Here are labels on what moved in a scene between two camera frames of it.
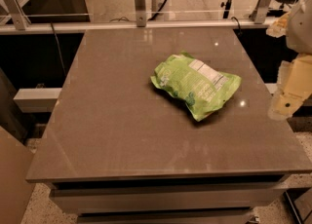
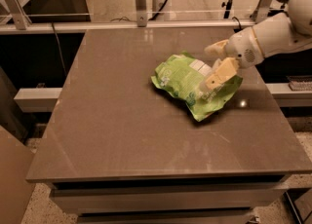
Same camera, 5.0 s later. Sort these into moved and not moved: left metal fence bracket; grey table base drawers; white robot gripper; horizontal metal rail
Moved: white robot gripper
Not moved: grey table base drawers; left metal fence bracket; horizontal metal rail
